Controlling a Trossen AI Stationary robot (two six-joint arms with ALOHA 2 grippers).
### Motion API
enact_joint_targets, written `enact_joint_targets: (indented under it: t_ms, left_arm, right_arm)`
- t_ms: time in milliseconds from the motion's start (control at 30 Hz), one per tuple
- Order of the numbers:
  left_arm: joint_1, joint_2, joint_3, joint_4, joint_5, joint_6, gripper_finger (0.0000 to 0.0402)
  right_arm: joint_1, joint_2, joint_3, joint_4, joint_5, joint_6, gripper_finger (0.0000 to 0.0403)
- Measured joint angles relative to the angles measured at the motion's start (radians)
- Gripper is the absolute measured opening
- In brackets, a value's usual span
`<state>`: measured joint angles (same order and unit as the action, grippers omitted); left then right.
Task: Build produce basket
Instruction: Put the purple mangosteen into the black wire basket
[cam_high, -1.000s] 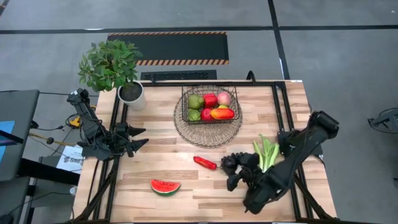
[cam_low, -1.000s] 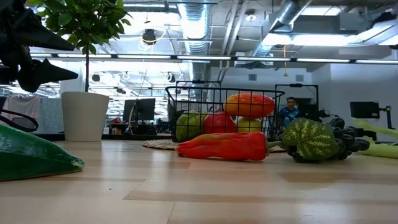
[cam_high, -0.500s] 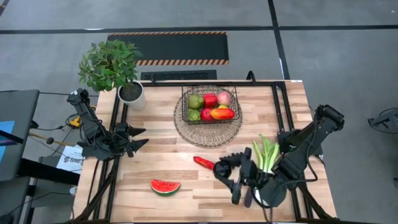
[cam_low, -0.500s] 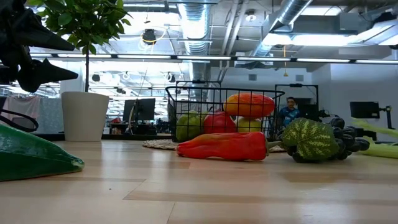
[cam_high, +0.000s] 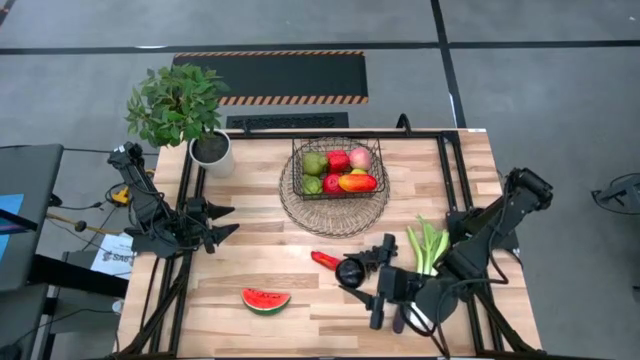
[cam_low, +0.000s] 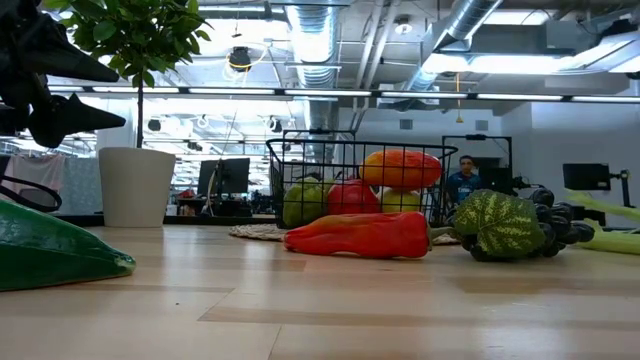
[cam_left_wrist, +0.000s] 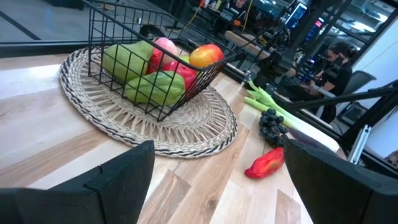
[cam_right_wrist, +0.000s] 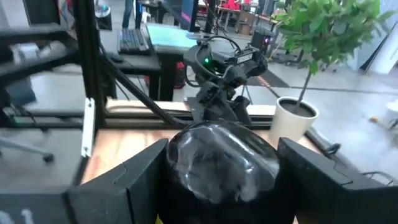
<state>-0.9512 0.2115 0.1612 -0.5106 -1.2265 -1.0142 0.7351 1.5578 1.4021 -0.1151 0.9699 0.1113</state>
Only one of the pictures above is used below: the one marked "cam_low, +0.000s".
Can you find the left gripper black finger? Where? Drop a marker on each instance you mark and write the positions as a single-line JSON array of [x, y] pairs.
[[62, 56], [72, 125]]

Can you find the watermelon slice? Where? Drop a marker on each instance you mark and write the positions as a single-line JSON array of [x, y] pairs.
[[50, 250]]

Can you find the red bell pepper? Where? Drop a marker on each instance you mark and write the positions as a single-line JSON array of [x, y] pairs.
[[352, 200]]

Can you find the long red chili pepper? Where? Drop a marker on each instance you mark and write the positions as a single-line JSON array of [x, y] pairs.
[[360, 235]]

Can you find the orange red mango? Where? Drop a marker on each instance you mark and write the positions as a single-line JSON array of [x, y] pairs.
[[400, 169]]

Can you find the yellow green apple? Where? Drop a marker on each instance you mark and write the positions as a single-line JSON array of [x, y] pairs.
[[400, 201]]

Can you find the dark grape bunch with leaf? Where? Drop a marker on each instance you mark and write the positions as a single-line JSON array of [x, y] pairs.
[[500, 222]]

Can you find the white hanging cloth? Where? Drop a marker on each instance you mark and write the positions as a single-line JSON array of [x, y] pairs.
[[40, 170]]

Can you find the ceiling light strip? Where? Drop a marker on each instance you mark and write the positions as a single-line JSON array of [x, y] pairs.
[[425, 95], [327, 93], [232, 91], [135, 90], [520, 97], [605, 99]]

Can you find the green leafy plant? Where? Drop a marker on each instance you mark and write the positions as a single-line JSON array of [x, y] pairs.
[[135, 35]]

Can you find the white plant pot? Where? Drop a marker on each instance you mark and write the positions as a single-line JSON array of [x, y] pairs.
[[135, 190]]

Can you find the black computer monitor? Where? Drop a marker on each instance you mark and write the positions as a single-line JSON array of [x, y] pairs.
[[232, 175], [585, 176]]

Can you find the black ceiling device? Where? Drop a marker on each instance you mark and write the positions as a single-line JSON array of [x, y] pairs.
[[240, 59]]

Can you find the round woven straw mat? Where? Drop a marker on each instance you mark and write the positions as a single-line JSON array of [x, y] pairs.
[[255, 232]]

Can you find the white ceiling sensor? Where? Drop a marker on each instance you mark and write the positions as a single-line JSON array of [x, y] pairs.
[[402, 28]]

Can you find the person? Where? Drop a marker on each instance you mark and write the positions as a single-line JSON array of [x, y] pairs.
[[464, 185]]

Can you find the green white celery stalk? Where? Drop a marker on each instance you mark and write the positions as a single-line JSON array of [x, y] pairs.
[[615, 242]]

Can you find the silver ventilation duct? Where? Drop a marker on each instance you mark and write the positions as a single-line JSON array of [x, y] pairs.
[[315, 45], [470, 17]]

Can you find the grey wall vent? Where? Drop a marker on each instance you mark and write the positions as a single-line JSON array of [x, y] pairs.
[[406, 124], [481, 125]]

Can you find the black metal stand frame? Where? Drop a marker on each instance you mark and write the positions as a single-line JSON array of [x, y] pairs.
[[475, 136]]

